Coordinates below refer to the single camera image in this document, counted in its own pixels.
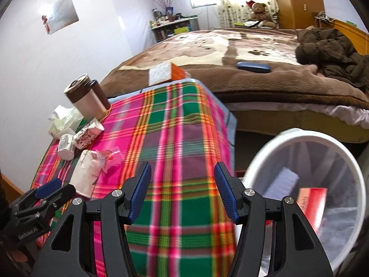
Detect white paper bag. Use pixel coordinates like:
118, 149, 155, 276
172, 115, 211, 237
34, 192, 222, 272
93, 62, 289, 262
69, 150, 104, 198

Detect red Cilostazol tablet box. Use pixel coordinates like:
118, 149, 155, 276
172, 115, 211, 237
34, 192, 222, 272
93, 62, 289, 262
297, 188, 327, 232

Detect red strawberry milk carton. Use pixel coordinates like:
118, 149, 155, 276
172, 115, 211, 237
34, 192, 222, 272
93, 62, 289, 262
73, 118, 104, 150

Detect white foam net sleeve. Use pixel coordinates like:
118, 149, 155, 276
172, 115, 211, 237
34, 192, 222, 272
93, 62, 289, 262
263, 168, 300, 200

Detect white trash bin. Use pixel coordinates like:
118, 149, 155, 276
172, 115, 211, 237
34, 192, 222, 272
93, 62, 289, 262
241, 128, 366, 271

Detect brown lidded mug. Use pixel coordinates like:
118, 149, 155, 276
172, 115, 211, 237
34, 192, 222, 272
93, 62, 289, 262
64, 74, 111, 121

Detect plaid tablecloth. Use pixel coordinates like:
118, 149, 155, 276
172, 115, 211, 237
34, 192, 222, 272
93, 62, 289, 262
30, 81, 238, 277

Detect orange white small box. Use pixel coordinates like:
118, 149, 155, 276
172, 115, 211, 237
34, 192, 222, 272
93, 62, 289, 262
148, 62, 190, 86

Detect bed with brown blanket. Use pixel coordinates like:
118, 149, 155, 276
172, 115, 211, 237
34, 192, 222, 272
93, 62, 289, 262
101, 28, 368, 143

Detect cluttered side desk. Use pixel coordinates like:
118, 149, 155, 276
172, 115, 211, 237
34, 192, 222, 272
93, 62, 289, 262
149, 15, 199, 42

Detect dark brown jacket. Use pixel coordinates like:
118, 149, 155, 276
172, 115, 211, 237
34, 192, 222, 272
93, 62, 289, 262
295, 28, 368, 93

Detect wooden headboard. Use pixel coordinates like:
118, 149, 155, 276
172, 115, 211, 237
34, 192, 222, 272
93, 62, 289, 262
315, 16, 369, 55

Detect teddy bear with hat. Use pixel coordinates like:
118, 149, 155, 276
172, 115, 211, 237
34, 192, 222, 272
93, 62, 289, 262
246, 0, 277, 29

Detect wooden wardrobe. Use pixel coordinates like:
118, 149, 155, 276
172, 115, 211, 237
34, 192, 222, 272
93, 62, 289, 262
277, 0, 324, 29

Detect wall poster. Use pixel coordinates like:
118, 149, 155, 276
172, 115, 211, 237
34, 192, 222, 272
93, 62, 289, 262
41, 0, 79, 34

